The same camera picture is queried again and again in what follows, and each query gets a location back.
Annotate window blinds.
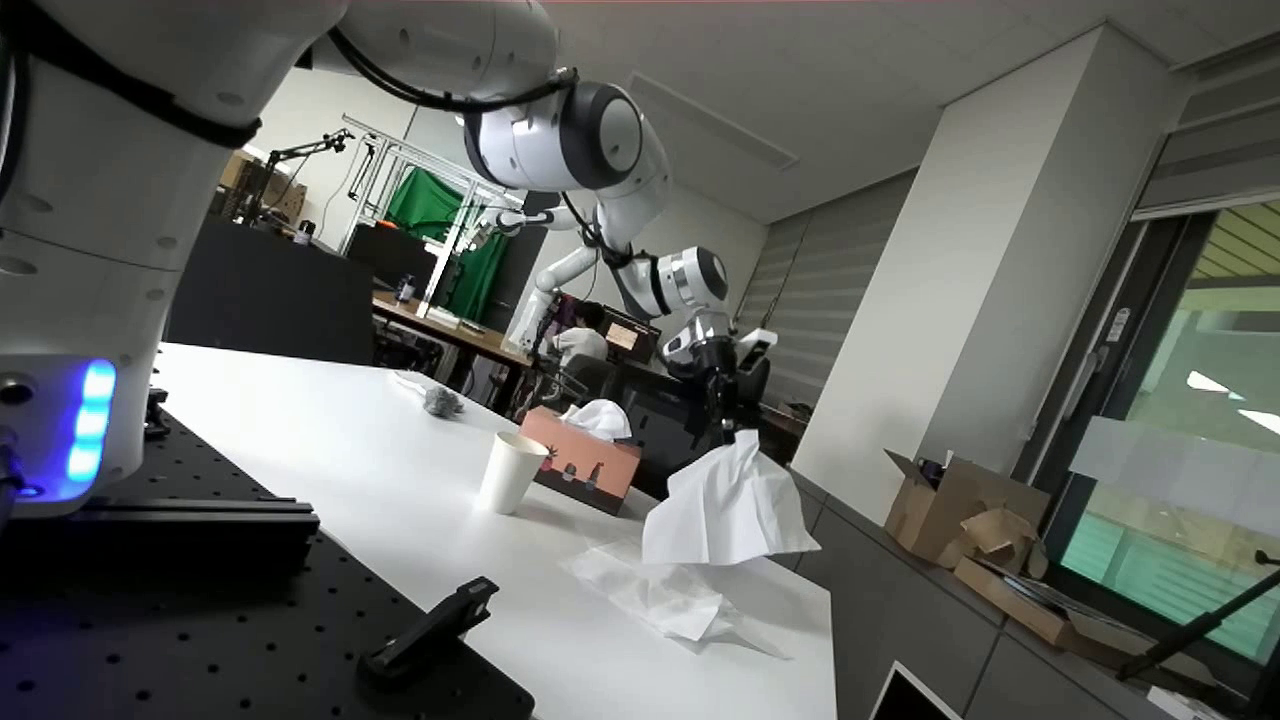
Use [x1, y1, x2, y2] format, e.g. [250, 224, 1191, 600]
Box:
[738, 170, 918, 411]

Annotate laptop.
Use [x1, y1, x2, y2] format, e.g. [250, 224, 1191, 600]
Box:
[869, 660, 963, 720]

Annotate window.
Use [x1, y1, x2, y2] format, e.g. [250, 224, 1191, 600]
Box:
[1058, 200, 1280, 665]

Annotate monitor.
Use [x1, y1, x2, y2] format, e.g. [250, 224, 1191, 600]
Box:
[345, 221, 442, 293]

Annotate black clamp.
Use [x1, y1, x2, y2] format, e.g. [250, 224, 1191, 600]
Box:
[359, 576, 500, 687]

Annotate black partition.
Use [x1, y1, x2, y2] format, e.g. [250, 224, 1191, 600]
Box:
[164, 214, 377, 367]

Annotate aluminium frame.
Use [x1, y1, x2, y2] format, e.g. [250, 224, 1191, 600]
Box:
[338, 114, 525, 313]

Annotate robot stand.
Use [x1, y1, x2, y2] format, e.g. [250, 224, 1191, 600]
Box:
[0, 388, 537, 720]

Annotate grey fuzzy object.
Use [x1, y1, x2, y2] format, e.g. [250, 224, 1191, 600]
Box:
[394, 371, 467, 420]

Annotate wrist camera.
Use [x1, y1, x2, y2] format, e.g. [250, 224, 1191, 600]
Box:
[737, 328, 780, 405]

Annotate crumpled white tissue sheet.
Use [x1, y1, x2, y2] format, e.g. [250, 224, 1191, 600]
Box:
[563, 540, 793, 662]

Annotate tissue sticking from box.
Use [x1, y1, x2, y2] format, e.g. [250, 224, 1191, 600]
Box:
[559, 398, 634, 442]

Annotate pink tissue box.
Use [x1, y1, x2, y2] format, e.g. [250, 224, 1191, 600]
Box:
[519, 405, 643, 517]

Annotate white tissue sheet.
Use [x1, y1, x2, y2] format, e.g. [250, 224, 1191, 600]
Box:
[641, 429, 822, 567]
[563, 540, 793, 662]

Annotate person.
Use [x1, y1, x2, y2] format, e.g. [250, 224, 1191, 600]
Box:
[547, 302, 612, 373]

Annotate open cardboard box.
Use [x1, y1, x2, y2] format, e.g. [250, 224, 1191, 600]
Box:
[884, 449, 1052, 573]

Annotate grey cabinet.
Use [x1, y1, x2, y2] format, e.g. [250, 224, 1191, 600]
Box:
[788, 468, 1280, 720]

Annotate flat cardboard piece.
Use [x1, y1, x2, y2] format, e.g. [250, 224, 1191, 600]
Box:
[954, 555, 1136, 653]

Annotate green cloth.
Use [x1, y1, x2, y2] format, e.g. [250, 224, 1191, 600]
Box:
[385, 167, 512, 323]

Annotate white paper cup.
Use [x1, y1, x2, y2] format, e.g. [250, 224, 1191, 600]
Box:
[477, 431, 552, 516]

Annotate wooden desk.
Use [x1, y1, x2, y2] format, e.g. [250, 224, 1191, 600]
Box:
[371, 290, 533, 373]

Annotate camera on mount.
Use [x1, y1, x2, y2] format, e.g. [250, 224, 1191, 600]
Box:
[243, 127, 357, 227]

